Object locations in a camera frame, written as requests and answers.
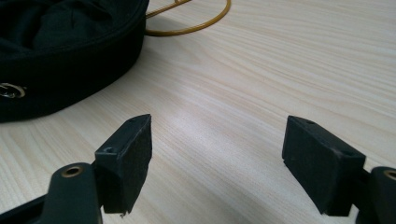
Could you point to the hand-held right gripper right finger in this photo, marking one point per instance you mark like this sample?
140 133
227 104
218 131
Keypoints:
320 161

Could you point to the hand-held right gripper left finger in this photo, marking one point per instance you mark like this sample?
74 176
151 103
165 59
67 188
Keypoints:
124 161

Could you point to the black fabric bag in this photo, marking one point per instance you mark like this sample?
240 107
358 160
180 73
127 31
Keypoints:
62 46

